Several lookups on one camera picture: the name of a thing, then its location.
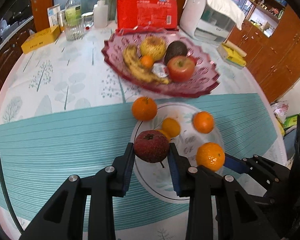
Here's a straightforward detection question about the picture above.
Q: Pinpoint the mandarin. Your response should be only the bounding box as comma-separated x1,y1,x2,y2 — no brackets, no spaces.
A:
131,96,158,121
193,111,214,134
139,55,154,69
196,142,225,172

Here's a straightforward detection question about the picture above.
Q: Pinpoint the small kumquat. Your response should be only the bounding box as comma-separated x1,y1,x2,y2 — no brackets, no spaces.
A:
162,118,181,138
157,129,171,141

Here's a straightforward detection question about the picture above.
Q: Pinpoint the red hawthorn fruit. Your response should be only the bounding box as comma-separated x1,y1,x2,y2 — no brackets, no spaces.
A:
188,56,197,65
134,130,170,163

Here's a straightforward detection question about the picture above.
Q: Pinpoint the red apple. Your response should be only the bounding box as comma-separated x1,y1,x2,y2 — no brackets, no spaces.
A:
167,56,196,82

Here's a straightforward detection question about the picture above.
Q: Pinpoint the dark avocado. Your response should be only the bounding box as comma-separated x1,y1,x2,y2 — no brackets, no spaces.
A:
164,41,188,65

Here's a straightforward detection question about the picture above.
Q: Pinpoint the yellow speckled pear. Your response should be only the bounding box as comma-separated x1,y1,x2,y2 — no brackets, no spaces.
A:
139,36,167,61

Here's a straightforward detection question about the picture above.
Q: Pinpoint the overripe spotted banana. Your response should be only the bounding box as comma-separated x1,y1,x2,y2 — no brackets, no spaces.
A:
122,45,170,85

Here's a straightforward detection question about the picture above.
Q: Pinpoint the pink glass fruit bowl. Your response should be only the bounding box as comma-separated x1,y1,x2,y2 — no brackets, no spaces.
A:
100,28,221,99

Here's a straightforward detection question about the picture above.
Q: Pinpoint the tree print tablecloth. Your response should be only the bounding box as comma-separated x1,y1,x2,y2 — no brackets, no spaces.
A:
0,23,287,227

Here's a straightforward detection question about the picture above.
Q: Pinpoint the yellow tissue pack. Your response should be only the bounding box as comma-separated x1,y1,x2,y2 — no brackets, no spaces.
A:
217,40,247,68

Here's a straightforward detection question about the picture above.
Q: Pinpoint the wooden cabinet right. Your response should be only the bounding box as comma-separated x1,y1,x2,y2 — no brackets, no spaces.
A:
228,0,300,102

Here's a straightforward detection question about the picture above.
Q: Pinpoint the white countertop appliance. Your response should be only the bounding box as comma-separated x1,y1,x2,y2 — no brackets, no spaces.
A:
179,0,236,43

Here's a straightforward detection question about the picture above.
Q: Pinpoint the white cloth on appliance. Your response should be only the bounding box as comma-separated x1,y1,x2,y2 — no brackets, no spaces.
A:
183,0,245,30

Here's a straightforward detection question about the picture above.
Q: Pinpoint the yellow flat box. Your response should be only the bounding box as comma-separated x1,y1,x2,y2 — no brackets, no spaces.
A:
21,25,60,54

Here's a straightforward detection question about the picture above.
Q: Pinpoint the clear drinking glass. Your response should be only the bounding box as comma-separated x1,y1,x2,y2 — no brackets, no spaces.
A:
64,17,85,41

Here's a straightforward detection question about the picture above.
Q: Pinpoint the red snack package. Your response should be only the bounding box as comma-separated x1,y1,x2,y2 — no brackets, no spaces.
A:
116,0,178,33

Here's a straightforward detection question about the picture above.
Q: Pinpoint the small metal can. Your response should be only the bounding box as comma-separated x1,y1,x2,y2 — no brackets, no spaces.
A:
57,10,66,33

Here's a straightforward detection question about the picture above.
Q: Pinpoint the small white blue carton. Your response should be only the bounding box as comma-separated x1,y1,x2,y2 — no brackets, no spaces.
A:
47,4,60,27

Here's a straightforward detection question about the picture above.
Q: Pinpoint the clear plastic bottle green label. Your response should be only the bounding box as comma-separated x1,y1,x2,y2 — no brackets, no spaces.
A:
65,0,81,26

